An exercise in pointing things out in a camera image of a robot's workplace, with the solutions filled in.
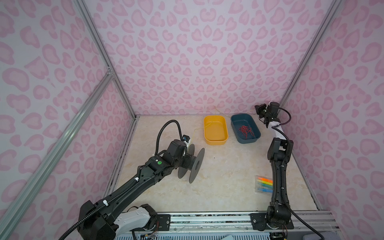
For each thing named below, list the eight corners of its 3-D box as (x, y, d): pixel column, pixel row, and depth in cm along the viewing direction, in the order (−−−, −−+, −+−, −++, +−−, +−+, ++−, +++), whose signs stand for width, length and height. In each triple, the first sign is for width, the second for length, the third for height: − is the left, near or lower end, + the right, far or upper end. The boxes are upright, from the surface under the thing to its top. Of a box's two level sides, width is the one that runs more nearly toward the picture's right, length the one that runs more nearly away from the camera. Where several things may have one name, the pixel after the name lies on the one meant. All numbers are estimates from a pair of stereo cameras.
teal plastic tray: (239, 145, 104) (241, 140, 100) (227, 119, 120) (228, 115, 115) (261, 140, 107) (264, 136, 102) (246, 116, 122) (248, 111, 118)
